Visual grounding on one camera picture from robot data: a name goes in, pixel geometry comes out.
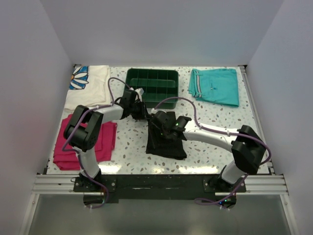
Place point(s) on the cream daisy print shirt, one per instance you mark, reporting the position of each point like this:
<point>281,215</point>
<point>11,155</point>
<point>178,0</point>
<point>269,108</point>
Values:
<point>88,87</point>

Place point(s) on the aluminium frame rail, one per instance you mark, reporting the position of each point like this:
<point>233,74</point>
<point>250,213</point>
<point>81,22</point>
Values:
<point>53,184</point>

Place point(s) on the black striped underwear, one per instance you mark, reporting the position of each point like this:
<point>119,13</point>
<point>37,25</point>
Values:
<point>165,148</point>

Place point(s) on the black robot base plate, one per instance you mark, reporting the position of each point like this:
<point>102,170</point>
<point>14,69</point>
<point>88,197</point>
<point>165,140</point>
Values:
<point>153,187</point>

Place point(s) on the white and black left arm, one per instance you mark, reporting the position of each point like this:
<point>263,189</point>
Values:
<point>83,129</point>

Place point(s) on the folded teal shorts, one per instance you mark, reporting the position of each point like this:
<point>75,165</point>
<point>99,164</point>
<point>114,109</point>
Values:
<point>218,86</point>

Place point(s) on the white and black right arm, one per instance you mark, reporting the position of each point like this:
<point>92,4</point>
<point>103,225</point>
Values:
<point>244,144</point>

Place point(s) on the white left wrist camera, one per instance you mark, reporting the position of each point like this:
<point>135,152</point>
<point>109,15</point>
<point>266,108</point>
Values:
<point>140,91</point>

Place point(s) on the green plastic divided tray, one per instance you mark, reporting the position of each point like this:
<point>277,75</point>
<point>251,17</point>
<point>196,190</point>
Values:
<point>157,85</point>

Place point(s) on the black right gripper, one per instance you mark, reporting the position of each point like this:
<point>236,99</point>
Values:
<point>156,128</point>

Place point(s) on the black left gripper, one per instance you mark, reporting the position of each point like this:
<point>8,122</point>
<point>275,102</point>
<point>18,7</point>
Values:
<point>143,114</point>

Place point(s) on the folded pink cloth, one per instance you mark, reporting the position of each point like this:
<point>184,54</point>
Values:
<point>103,148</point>

